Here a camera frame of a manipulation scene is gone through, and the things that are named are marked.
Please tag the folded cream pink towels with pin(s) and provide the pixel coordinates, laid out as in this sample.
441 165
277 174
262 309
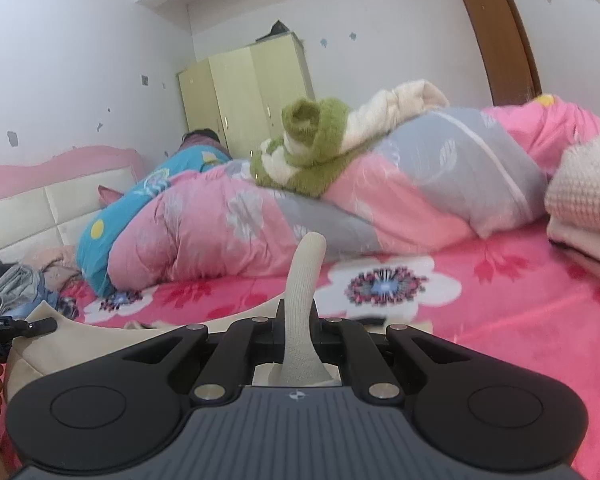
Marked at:
587 185

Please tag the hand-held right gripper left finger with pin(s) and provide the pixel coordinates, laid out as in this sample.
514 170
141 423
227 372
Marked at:
267 335

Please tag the pink floral quilt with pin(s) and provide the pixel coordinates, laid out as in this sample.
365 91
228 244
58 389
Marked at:
205 230

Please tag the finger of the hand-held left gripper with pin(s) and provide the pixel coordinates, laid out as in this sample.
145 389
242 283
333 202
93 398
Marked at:
42 327

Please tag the beige zip jacket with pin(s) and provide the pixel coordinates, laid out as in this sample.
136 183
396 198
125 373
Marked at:
300 285

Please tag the dark bag on wardrobe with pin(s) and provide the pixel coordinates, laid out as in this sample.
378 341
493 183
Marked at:
277 30

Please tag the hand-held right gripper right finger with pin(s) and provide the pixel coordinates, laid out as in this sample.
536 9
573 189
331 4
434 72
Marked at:
330 335

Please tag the brown wooden door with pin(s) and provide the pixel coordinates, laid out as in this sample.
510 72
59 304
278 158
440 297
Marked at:
505 45

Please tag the pink floral bed blanket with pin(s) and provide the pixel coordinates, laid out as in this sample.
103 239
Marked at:
505 320

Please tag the pale pink garment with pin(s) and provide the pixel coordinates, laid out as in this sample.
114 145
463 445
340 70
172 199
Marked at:
50 260

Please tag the blue pillow yellow dot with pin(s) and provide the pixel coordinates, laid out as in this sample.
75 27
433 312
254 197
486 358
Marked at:
130 200

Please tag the cream wardrobe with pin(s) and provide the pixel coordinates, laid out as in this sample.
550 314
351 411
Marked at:
240 100

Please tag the grey garment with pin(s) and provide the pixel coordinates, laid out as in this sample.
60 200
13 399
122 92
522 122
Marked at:
10 285

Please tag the green and cream fleece garment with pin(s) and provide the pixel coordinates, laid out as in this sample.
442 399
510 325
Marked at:
320 160

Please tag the pink and white headboard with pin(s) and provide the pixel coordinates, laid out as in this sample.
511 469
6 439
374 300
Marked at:
55 210

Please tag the plaid shirt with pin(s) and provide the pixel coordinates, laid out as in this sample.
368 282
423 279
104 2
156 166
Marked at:
69 305

